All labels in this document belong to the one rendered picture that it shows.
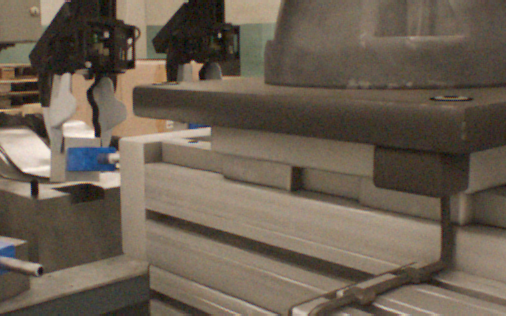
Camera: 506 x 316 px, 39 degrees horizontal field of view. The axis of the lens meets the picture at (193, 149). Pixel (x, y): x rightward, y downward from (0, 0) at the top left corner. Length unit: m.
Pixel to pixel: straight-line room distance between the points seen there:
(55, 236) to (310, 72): 0.53
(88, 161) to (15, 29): 0.99
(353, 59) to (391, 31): 0.02
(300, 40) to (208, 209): 0.14
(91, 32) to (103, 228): 0.24
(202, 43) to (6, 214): 0.39
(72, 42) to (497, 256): 0.62
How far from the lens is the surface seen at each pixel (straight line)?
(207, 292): 0.48
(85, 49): 0.81
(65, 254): 0.86
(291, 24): 0.39
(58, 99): 0.85
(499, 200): 0.35
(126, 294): 0.84
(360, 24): 0.37
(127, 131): 5.03
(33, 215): 0.84
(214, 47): 1.08
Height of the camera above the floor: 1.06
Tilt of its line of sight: 9 degrees down
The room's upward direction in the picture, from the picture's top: 1 degrees counter-clockwise
